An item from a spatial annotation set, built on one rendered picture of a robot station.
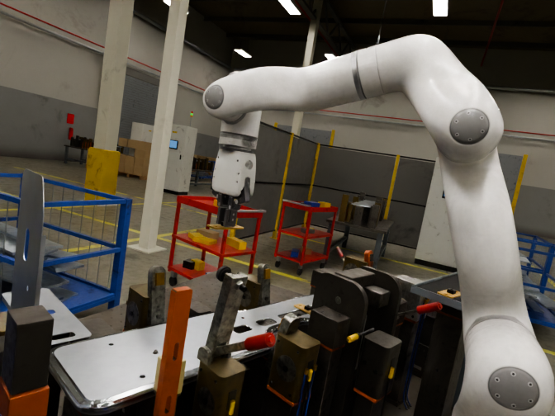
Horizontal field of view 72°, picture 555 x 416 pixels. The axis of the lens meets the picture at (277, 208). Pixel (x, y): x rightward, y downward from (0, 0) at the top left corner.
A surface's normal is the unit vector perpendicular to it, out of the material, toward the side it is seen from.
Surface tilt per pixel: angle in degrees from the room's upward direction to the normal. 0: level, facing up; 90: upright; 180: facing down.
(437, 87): 60
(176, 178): 90
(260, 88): 82
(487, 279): 118
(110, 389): 0
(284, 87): 79
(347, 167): 90
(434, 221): 90
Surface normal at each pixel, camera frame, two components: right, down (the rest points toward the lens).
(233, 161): -0.58, -0.02
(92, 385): 0.17, -0.98
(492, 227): -0.14, 0.00
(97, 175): -0.39, 0.04
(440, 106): -0.74, -0.39
